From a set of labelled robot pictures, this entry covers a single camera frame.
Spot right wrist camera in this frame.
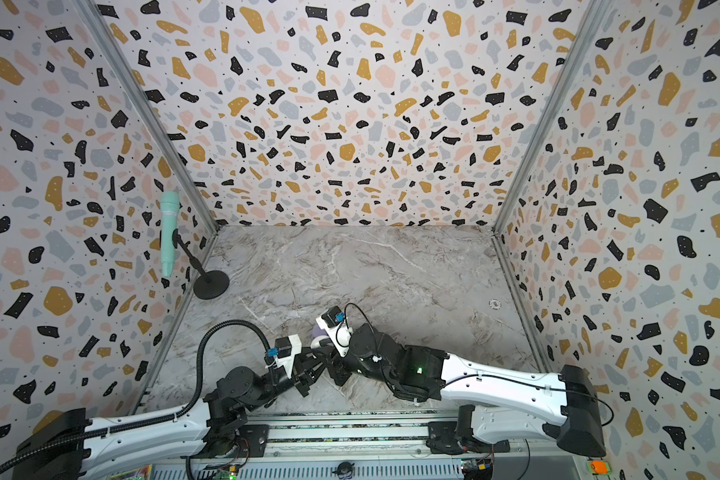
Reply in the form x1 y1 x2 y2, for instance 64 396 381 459
316 306 352 357

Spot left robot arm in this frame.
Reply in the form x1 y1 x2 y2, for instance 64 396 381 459
0 320 350 479

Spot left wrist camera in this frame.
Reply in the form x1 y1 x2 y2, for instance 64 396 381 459
265 334 302 378

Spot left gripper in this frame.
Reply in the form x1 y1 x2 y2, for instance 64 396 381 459
247 347 328 414

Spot black microphone stand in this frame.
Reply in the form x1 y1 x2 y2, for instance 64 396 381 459
172 230 230 300

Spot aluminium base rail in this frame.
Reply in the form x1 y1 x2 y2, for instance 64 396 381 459
95 409 607 480

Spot white earbud charging case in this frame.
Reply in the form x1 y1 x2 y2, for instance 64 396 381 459
310 335 333 349

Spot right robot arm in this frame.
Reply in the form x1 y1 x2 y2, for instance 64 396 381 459
311 324 607 458

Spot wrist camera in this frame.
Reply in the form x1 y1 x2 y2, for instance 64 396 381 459
316 306 352 357
265 334 302 378

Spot orange button box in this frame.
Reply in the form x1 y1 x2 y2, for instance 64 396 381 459
587 460 611 475

